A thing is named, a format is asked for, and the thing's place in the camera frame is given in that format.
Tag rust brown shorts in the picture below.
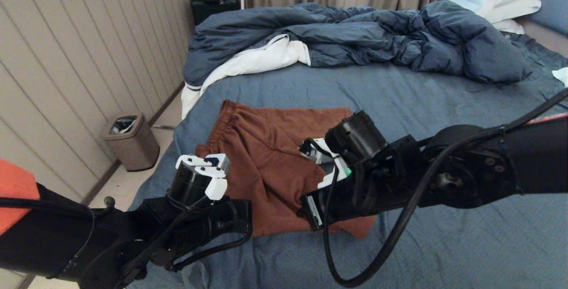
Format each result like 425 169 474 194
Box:
195 99 378 240

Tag blue bed sheet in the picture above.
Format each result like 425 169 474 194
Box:
95 32 568 289

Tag beige trash bin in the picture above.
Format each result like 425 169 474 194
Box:
103 112 160 172

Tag black bin liner bag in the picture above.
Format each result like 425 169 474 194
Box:
111 117 138 135

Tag rumpled dark blue duvet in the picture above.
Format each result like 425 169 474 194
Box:
183 0 532 87

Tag white blanket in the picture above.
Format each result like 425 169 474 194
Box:
181 34 311 120

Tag small white pillow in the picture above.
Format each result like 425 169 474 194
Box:
492 19 525 35

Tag black suitcase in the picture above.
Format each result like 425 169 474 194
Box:
191 0 241 25

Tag flat white pillow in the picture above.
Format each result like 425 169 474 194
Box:
484 0 542 23

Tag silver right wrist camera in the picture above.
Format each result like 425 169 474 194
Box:
298 137 352 190

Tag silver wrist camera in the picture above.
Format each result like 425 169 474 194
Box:
298 137 352 190
205 154 231 175

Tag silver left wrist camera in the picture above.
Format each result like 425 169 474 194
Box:
205 154 231 175

